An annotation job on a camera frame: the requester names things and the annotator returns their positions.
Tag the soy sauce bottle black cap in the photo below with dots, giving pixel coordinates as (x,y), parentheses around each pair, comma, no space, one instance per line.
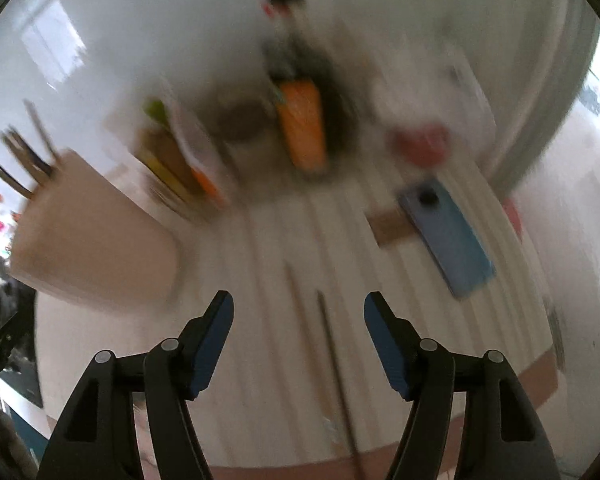
(312,109)

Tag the blue smartphone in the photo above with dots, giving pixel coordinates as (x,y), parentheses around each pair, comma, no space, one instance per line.
(451,240)

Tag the light wooden chopstick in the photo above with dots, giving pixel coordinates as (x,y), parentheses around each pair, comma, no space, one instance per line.
(30,159)

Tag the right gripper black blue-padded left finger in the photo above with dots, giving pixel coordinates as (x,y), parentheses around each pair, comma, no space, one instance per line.
(95,436)

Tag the jar with brown lid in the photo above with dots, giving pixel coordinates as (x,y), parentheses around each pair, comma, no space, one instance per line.
(241,117)

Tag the white orange paper packet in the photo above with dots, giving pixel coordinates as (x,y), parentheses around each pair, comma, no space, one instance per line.
(198,150)

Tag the beige round utensil holder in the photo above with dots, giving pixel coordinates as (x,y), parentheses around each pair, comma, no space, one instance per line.
(82,240)

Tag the clear plastic bag red contents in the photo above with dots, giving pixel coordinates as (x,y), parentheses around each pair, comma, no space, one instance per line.
(416,87)

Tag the small brown card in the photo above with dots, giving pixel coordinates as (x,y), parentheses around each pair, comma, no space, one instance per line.
(390,226)

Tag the dark chopstick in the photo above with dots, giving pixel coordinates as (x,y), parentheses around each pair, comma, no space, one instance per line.
(344,408)

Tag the wooden chopstick printed tip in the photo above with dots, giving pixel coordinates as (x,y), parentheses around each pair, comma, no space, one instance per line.
(322,373)

